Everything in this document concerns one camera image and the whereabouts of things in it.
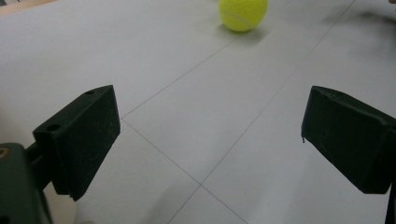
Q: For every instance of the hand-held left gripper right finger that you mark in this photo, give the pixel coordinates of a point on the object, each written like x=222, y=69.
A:
x=348, y=140

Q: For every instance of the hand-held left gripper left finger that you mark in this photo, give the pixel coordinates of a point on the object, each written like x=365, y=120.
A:
x=84, y=140

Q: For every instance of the yellow tennis ball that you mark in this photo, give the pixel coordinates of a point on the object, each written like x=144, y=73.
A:
x=243, y=14

